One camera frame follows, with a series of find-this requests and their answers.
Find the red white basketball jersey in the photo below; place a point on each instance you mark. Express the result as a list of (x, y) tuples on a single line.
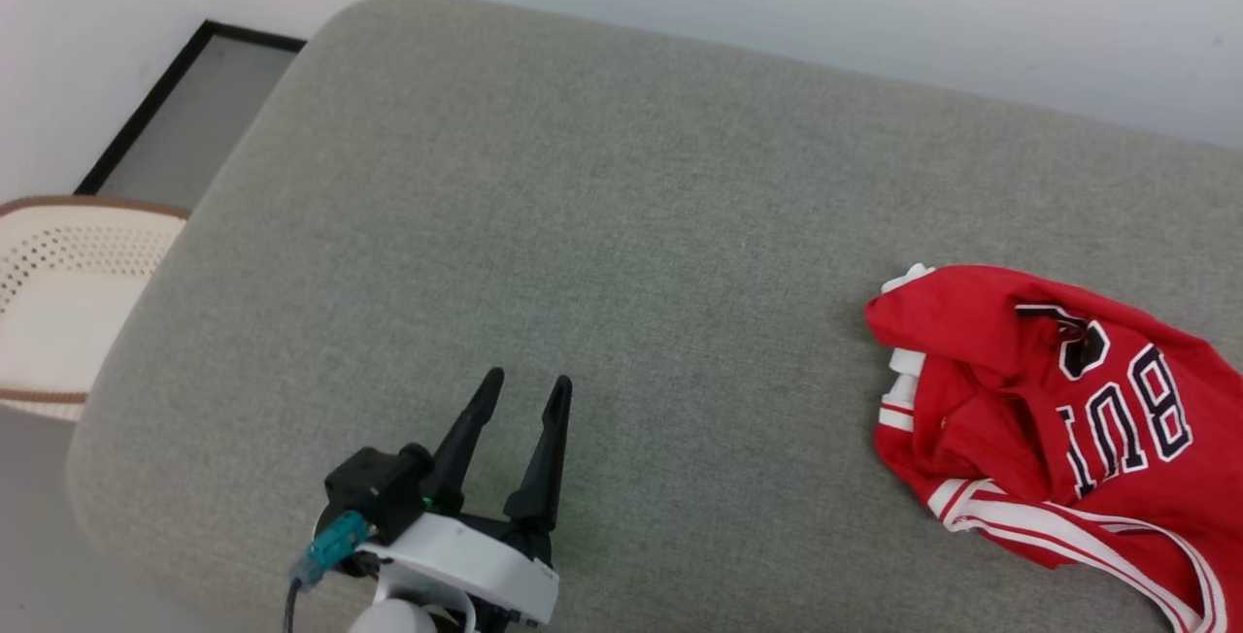
[(991, 400)]

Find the black framed grey panel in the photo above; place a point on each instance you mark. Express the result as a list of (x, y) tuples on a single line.
[(184, 118)]

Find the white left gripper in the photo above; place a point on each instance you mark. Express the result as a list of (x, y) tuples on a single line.
[(466, 555)]

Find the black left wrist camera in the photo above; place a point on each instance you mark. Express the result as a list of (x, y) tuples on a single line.
[(374, 492)]

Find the grey fabric sofa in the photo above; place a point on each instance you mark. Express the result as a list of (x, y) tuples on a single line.
[(583, 254)]

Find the cream perforated laundry basket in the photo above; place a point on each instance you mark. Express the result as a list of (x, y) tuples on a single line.
[(68, 313)]

